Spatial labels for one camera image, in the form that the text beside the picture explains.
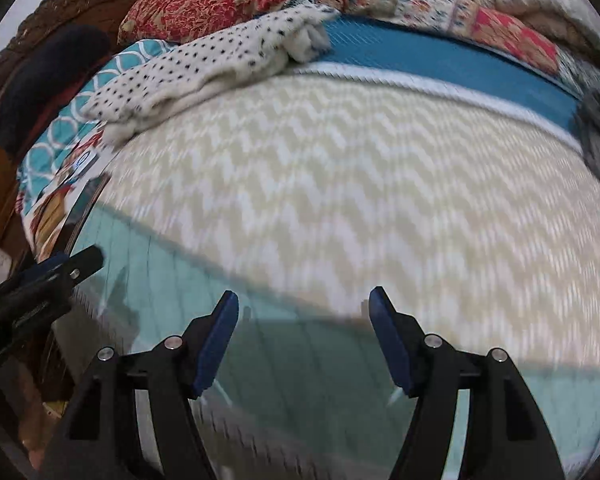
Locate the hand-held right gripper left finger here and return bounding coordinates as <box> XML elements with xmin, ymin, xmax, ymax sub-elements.
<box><xmin>40</xmin><ymin>290</ymin><xmax>240</xmax><ymax>480</ymax></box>

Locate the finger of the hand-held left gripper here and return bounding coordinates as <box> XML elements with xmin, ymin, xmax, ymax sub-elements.
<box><xmin>0</xmin><ymin>246</ymin><xmax>105</xmax><ymax>371</ymax></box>
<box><xmin>0</xmin><ymin>252</ymin><xmax>72</xmax><ymax>293</ymax></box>

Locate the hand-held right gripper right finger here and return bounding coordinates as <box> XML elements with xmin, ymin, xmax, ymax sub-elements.
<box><xmin>368</xmin><ymin>286</ymin><xmax>566</xmax><ymax>480</ymax></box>

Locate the cream spotted fleece garment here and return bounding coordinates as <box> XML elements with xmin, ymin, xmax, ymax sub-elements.
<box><xmin>82</xmin><ymin>4</ymin><xmax>341</xmax><ymax>143</ymax></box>

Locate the dark flat tablet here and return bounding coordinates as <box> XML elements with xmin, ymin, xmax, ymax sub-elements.
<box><xmin>55</xmin><ymin>172</ymin><xmax>112</xmax><ymax>261</ymax></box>

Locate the white floral print cloth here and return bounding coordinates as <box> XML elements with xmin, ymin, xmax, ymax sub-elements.
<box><xmin>17</xmin><ymin>130</ymin><xmax>111</xmax><ymax>261</ymax></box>

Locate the small white packet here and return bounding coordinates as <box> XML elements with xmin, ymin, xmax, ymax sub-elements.
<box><xmin>70</xmin><ymin>152</ymin><xmax>98</xmax><ymax>173</ymax></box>

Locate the teal lattice print cloth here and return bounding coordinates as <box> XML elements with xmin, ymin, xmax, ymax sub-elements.
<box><xmin>17</xmin><ymin>40</ymin><xmax>181</xmax><ymax>201</ymax></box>

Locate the beige zigzag aqua bedsheet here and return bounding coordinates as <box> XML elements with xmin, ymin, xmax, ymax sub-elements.
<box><xmin>50</xmin><ymin>67</ymin><xmax>600</xmax><ymax>480</ymax></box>

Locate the dark blue cushion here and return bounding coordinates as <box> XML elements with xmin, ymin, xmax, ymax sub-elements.
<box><xmin>0</xmin><ymin>25</ymin><xmax>113</xmax><ymax>156</ymax></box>

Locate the carved wooden headboard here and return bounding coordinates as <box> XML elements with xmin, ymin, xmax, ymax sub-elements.
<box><xmin>0</xmin><ymin>0</ymin><xmax>186</xmax><ymax>271</ymax></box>

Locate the teal blue mat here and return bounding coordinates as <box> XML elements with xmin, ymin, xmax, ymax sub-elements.
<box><xmin>290</xmin><ymin>20</ymin><xmax>581</xmax><ymax>136</ymax></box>

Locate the red floral pillow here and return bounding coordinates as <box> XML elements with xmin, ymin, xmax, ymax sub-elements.
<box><xmin>117</xmin><ymin>0</ymin><xmax>396</xmax><ymax>46</ymax></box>

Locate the patchwork quilt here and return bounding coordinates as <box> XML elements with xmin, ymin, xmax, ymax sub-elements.
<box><xmin>290</xmin><ymin>0</ymin><xmax>586</xmax><ymax>96</ymax></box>

